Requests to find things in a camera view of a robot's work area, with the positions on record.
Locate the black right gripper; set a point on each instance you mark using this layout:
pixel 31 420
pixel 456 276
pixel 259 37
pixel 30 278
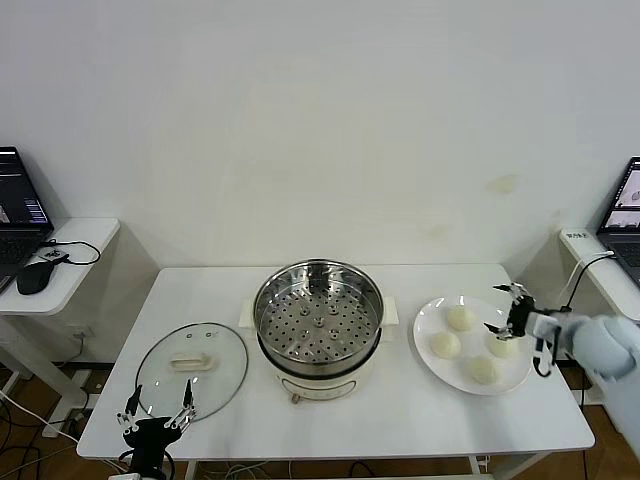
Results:
pixel 521 316

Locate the grey laptop with light screen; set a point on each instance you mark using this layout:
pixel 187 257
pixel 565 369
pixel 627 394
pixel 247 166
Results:
pixel 625 210

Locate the white table frame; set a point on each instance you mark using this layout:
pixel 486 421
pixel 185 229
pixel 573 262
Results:
pixel 191 470

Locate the white round plate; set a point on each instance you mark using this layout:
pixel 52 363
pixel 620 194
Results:
pixel 435 320

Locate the white wall socket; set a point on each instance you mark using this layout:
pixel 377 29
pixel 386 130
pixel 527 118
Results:
pixel 80 331

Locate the perforated steel steamer basket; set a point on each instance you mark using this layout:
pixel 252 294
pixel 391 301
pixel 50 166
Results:
pixel 350 325

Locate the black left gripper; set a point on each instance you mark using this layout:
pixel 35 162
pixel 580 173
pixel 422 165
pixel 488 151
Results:
pixel 147 437

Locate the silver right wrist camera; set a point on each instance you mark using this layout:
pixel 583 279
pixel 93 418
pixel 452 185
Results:
pixel 545 325

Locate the black computer mouse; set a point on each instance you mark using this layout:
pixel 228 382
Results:
pixel 32 277

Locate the black laptop with dark screen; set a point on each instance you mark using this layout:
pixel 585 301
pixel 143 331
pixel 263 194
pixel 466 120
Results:
pixel 20 200

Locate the white steamed baozi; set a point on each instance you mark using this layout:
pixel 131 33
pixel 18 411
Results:
pixel 504 348
pixel 445 345
pixel 460 318
pixel 483 371

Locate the white side table with mouse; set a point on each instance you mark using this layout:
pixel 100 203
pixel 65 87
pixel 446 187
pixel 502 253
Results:
pixel 80 235

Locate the white side table with label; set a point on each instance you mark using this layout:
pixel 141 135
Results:
pixel 607 287

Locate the white electric cooker pot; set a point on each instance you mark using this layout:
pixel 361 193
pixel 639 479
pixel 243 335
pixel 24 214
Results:
pixel 320 385

